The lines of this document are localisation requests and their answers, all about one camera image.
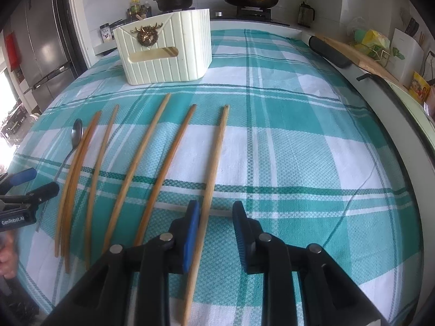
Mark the stainless steel fridge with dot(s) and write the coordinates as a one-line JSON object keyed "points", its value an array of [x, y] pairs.
{"points": [[44, 40]]}

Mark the metal spoon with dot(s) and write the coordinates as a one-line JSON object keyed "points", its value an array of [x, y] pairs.
{"points": [[77, 132]]}

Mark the red fridge hanger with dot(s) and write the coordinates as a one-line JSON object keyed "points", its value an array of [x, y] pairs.
{"points": [[13, 51]]}

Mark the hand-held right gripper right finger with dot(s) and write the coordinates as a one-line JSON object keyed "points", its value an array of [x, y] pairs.
{"points": [[239, 232]]}

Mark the cream ribbed utensil holder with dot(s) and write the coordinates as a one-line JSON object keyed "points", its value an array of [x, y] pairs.
{"points": [[170, 64]]}

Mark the dark glass press pot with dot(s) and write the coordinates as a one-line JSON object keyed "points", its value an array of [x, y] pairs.
{"points": [[306, 15]]}

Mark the yellow oil bottle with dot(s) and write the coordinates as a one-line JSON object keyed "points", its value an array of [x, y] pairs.
{"points": [[135, 8]]}

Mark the yellow snack packet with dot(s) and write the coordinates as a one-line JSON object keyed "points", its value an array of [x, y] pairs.
{"points": [[418, 86]]}

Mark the teal checked tablecloth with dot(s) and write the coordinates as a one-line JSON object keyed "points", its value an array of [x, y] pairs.
{"points": [[289, 142]]}

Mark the dark sauce bottle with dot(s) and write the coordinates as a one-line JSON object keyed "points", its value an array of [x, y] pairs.
{"points": [[146, 9]]}

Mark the gas stove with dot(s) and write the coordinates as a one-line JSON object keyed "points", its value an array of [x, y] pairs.
{"points": [[251, 15]]}

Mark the wooden cutting board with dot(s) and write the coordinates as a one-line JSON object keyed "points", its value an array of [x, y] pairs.
{"points": [[367, 62]]}

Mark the dark shelf rack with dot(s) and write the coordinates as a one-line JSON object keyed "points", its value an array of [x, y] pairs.
{"points": [[12, 122]]}

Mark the person's left hand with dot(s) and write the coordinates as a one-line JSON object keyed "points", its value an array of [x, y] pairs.
{"points": [[6, 258]]}

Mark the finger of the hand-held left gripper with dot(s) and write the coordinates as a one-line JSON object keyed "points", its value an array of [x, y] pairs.
{"points": [[44, 192], [23, 175]]}

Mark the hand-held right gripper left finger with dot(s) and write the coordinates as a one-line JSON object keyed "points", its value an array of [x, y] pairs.
{"points": [[192, 236]]}

